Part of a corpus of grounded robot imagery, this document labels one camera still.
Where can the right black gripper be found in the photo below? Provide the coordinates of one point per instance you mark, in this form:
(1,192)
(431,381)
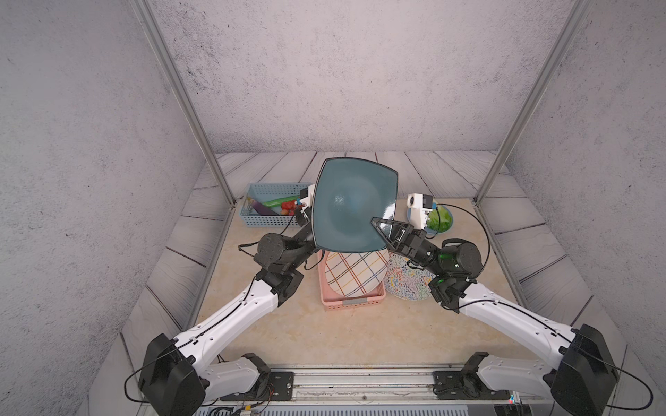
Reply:
(408,241)

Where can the colourful squiggle round plate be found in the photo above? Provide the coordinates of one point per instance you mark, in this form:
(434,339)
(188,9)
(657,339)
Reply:
(405,282)

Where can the dark teal square plate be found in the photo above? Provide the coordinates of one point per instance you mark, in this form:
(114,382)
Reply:
(348,195)

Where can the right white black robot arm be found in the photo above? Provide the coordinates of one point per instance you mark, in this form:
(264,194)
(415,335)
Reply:
(574,365)

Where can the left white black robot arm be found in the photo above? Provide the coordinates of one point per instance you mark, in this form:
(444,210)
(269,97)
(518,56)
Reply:
(179,375)

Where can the small blue plate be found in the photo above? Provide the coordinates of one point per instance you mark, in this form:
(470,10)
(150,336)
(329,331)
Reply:
(434,220)

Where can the plaid striped white plate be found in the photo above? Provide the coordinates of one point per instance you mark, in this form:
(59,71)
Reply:
(355,274)

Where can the green lettuce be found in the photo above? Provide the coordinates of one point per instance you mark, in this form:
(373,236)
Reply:
(440,220)

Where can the pink plastic basket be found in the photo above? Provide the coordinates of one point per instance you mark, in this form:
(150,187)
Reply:
(333,301)

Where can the red strawberries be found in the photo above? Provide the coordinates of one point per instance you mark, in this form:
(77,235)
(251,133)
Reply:
(289,208)

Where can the green cucumber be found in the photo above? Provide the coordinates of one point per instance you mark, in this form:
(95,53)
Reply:
(278,202)

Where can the purple eggplant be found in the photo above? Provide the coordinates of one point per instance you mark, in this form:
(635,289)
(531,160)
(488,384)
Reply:
(263,210)

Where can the light blue plastic basket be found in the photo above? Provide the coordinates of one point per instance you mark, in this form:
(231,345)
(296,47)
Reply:
(262,192)

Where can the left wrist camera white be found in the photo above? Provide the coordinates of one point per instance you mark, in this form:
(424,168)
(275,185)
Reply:
(304,205)

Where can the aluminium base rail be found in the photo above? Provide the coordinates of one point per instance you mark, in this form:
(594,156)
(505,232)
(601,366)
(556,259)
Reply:
(402,390)

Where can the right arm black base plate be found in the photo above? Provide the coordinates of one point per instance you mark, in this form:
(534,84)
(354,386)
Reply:
(456,385)

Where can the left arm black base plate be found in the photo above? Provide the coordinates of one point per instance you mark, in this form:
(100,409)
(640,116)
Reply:
(276,385)

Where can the right metal frame post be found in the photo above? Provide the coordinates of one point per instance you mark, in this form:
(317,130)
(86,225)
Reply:
(578,14)

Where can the metal frame post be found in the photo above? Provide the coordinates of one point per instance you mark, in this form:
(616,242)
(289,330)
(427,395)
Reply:
(160,48)
(578,14)

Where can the left metal frame post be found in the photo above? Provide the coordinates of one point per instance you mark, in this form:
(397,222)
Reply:
(160,48)

